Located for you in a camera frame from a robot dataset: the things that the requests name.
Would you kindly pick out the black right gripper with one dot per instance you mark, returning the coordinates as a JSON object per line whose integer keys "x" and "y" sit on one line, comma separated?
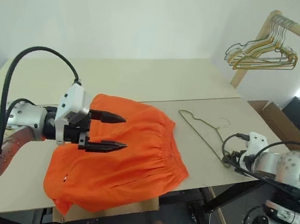
{"x": 237, "y": 159}

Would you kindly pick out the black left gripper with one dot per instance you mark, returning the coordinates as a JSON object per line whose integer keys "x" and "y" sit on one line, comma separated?
{"x": 76, "y": 132}

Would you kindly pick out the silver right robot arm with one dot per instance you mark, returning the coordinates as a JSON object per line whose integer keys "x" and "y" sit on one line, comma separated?
{"x": 289, "y": 166}

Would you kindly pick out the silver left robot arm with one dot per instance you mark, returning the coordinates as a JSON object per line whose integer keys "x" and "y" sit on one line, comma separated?
{"x": 24, "y": 120}

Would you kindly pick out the orange shorts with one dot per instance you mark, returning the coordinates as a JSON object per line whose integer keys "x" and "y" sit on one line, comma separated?
{"x": 121, "y": 163}

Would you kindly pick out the brown cardboard box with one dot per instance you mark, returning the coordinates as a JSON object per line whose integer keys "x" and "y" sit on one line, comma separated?
{"x": 281, "y": 123}

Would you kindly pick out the wooden clothes rack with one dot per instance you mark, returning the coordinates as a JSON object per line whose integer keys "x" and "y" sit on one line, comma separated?
{"x": 259, "y": 40}

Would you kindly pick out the black table frame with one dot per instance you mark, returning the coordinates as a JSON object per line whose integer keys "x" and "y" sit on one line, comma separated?
{"x": 227, "y": 195}

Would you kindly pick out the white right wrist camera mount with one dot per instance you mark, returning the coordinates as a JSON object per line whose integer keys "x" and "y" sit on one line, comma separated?
{"x": 256, "y": 141}

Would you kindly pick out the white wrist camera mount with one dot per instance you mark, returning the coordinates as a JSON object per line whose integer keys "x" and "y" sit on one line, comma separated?
{"x": 74, "y": 102}
{"x": 256, "y": 141}

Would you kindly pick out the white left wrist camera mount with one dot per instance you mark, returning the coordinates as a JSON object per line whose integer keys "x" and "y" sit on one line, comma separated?
{"x": 74, "y": 102}

